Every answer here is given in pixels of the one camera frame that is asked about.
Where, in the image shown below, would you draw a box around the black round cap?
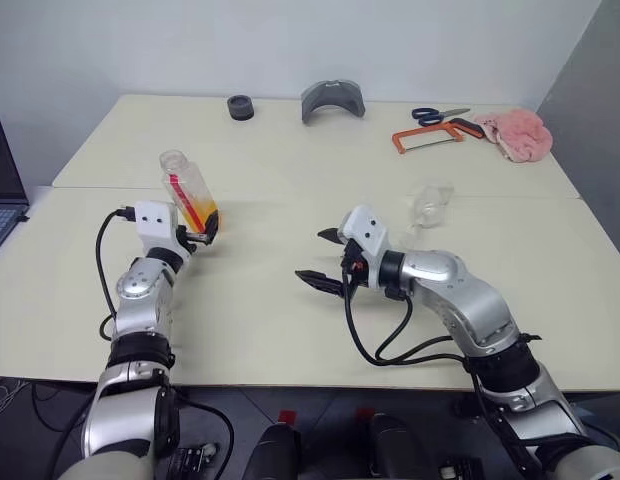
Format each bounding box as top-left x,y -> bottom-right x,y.
226,94 -> 256,123

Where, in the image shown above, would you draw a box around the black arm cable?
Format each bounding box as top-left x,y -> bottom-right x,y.
94,204 -> 137,342
342,269 -> 541,367

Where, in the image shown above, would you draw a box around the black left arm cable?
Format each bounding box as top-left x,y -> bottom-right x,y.
94,204 -> 137,342

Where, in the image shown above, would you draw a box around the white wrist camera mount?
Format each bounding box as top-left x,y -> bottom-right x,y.
133,200 -> 179,250
338,204 -> 389,266

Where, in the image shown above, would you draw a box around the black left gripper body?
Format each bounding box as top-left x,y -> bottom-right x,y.
173,224 -> 198,255

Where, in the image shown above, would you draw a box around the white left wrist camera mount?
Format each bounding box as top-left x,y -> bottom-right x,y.
133,200 -> 179,250

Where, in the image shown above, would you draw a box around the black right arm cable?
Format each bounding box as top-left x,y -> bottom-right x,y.
342,269 -> 541,367

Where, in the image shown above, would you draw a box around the clear bottle with orange liquid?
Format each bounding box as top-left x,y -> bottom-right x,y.
158,148 -> 224,236

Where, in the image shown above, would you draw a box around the orange hacksaw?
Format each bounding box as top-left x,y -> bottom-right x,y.
392,118 -> 486,155

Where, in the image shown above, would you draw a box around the blue handled scissors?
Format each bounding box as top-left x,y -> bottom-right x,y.
411,106 -> 472,126

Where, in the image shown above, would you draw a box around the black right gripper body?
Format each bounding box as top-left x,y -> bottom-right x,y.
339,239 -> 372,301

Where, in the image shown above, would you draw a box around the white floor wires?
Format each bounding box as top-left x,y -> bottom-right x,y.
0,377 -> 22,417

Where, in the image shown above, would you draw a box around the dark rounded shape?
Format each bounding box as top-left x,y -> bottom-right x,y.
366,413 -> 427,480
253,424 -> 302,480

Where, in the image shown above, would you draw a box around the black shoulder cable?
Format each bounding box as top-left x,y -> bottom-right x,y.
172,388 -> 236,469

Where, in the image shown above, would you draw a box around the grey curved visor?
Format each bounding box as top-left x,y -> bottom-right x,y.
299,78 -> 367,125

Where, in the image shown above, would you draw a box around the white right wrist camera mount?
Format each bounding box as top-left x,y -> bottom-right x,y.
338,204 -> 389,266

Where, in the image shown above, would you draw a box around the dark grey laptop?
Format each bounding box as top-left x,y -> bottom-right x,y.
0,115 -> 31,261

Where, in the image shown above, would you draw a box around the pink cloth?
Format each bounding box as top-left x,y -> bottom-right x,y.
472,107 -> 554,164

